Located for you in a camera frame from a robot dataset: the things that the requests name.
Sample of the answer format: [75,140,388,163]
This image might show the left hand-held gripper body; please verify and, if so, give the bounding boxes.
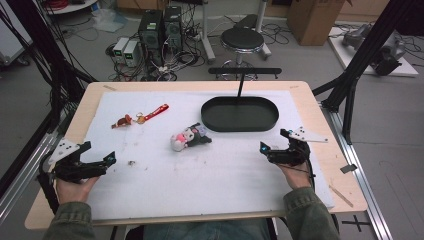
[38,138,109,184]

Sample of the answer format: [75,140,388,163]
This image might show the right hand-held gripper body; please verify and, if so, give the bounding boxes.
[267,126,330,167]

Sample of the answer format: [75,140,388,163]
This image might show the black oval tray hanger stand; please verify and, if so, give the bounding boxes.
[200,67,283,133]

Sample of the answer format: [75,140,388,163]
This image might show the red strap toy keychain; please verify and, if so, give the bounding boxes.
[110,103,170,130]

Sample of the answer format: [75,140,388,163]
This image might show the black and pink plush toy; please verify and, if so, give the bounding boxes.
[170,122,213,153]

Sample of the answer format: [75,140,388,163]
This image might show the person's left hand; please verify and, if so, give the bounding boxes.
[54,175,101,205]

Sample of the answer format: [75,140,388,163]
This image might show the person's right hand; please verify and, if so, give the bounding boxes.
[277,162,313,191]

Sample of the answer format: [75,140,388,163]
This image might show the dark tape piece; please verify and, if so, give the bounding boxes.
[339,163,358,175]

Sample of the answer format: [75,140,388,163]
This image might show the thin wooden stick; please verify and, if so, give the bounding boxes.
[328,184,354,209]

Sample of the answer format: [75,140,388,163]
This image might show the white foam mat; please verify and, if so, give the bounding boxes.
[84,89,336,221]

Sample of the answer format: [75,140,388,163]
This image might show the white board on floor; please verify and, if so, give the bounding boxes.
[327,26,420,78]

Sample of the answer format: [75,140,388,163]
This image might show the person's legs in jeans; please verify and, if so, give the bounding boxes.
[125,218,278,240]

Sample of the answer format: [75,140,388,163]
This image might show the black round stool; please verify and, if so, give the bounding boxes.
[219,26,266,81]

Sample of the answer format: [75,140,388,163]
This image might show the white power supply unit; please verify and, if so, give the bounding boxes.
[123,40,142,68]
[112,36,130,64]

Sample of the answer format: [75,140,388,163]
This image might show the brown cardboard box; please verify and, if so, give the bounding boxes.
[286,0,353,47]

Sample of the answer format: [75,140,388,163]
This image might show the grey device on board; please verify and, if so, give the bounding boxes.
[341,23,373,51]

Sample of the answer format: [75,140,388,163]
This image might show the grey table leg with foot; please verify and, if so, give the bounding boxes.
[199,0,217,65]

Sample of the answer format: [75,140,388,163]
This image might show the black device on board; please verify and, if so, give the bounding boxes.
[370,44,407,77]

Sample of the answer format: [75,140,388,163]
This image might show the black computer tower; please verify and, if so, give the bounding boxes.
[137,9,165,68]
[163,5,184,54]

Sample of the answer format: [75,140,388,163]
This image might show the clear plastic bag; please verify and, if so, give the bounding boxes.
[90,8,129,34]

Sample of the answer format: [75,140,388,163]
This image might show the white round table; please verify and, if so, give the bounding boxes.
[44,0,100,16]

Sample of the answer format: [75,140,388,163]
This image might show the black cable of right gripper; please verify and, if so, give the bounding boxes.
[283,159,318,192]

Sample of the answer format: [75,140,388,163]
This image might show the aluminium rail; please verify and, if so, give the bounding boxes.
[318,100,395,240]
[0,131,66,223]

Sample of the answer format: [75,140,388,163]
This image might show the black metal frame strut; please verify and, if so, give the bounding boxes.
[0,0,99,201]
[311,0,424,146]

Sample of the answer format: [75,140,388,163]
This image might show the tangle of floor cables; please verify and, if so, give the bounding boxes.
[104,9,214,83]

